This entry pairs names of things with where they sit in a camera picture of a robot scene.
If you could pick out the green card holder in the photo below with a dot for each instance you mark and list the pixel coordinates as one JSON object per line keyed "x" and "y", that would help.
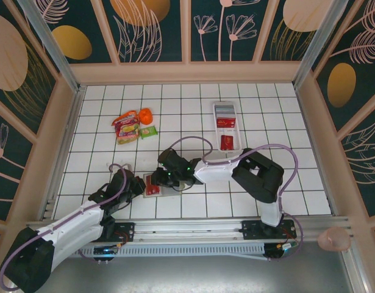
{"x": 170, "y": 192}

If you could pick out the dark red credit card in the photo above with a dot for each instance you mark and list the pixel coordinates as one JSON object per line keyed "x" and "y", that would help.
{"x": 227, "y": 143}

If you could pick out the white plastic card tray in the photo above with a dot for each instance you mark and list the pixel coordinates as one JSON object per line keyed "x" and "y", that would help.
{"x": 227, "y": 132}

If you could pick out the red credit card gold print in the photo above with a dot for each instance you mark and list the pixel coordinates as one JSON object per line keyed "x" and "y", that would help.
{"x": 225, "y": 123}

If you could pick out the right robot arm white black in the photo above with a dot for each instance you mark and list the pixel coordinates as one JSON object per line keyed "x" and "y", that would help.
{"x": 217, "y": 172}

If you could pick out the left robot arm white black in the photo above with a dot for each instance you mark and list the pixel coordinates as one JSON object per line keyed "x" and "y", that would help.
{"x": 77, "y": 215}

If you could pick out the blue-grey credit card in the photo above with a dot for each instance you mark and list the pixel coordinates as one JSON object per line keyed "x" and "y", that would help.
{"x": 225, "y": 114}

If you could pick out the light grey credit card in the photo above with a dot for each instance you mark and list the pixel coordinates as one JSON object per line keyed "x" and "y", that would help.
{"x": 224, "y": 107}

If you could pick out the small green packet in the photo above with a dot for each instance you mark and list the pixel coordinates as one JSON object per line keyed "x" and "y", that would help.
{"x": 149, "y": 132}

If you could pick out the yellow snack packet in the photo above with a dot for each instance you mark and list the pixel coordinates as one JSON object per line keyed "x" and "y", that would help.
{"x": 129, "y": 134}

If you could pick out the orange toy fruit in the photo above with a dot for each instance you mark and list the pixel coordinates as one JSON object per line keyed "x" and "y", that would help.
{"x": 145, "y": 116}

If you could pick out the red snack packet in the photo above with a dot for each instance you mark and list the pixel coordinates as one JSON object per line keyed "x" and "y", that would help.
{"x": 126, "y": 119}

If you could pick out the black circuit board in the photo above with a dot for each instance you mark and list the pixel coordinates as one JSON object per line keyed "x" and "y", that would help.
{"x": 281, "y": 248}
{"x": 105, "y": 251}

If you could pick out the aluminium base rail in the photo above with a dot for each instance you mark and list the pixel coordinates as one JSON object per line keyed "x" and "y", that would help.
{"x": 187, "y": 230}

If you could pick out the aluminium side rail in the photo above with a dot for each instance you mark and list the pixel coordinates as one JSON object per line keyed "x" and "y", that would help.
{"x": 62, "y": 152}

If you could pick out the aluminium frame post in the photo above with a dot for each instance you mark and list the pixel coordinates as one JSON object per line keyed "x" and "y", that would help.
{"x": 55, "y": 52}
{"x": 319, "y": 45}

